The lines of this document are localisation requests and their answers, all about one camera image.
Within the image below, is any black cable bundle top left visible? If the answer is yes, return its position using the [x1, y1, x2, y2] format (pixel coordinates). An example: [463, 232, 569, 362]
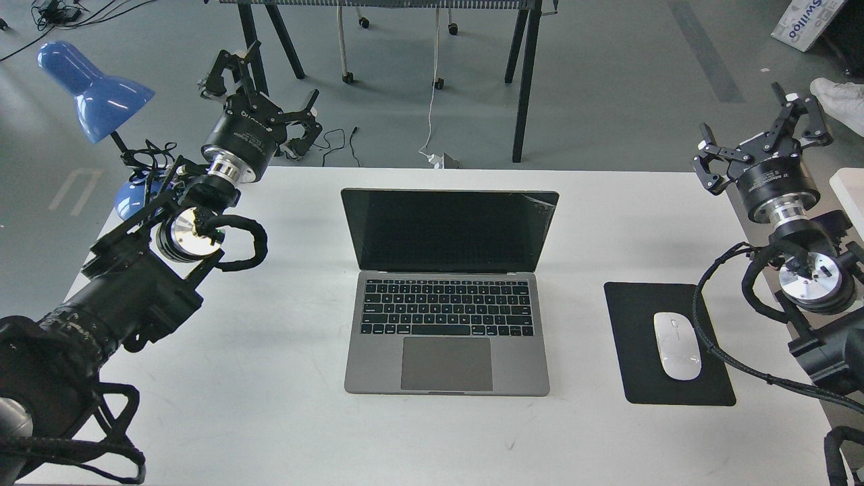
[0, 0, 156, 63]

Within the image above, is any black mouse pad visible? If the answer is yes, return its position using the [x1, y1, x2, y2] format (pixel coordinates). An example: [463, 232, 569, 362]
[603, 281, 736, 406]

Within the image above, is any black braided right cable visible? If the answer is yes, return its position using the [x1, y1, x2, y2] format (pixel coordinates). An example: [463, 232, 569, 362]
[693, 241, 864, 416]

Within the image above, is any grey open laptop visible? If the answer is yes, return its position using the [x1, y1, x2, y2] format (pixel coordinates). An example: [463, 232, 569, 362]
[342, 188, 559, 397]

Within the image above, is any white power adapter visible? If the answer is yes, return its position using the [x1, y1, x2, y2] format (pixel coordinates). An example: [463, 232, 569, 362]
[428, 153, 460, 169]

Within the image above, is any white cable on floor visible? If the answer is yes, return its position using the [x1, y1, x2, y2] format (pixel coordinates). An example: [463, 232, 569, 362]
[418, 7, 442, 163]

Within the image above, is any black cable on floor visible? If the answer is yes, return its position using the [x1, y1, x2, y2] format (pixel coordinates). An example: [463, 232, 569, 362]
[312, 127, 361, 168]

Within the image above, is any black metal table frame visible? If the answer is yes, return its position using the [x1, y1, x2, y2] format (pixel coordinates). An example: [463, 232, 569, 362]
[202, 0, 561, 164]

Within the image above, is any white cardboard box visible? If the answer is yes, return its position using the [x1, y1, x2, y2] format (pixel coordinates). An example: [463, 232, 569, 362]
[769, 0, 846, 53]

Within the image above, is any blue desk lamp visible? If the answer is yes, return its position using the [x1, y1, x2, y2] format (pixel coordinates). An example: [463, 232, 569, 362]
[37, 41, 176, 219]

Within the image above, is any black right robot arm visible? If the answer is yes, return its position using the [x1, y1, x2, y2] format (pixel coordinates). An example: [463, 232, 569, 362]
[692, 83, 863, 413]

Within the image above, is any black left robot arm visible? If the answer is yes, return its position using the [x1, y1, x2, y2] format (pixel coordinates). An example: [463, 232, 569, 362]
[2, 41, 322, 485]

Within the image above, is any white shoe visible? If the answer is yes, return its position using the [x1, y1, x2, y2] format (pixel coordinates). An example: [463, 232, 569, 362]
[809, 78, 863, 136]

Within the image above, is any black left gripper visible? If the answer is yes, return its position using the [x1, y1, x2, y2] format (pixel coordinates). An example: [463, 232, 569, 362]
[198, 40, 323, 184]

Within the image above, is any white computer mouse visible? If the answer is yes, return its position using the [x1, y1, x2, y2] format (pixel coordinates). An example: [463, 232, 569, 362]
[652, 312, 703, 381]

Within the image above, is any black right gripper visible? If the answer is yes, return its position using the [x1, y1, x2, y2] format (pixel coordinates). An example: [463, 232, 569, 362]
[692, 82, 834, 223]

